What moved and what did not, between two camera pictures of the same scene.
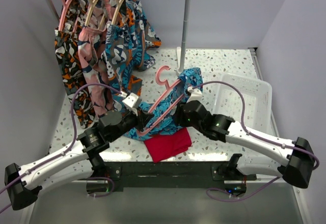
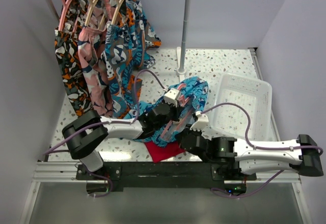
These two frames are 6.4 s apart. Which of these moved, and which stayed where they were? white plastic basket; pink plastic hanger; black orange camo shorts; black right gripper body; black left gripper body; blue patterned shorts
Moved: pink plastic hanger; black right gripper body; black left gripper body; blue patterned shorts
Stayed: white plastic basket; black orange camo shorts
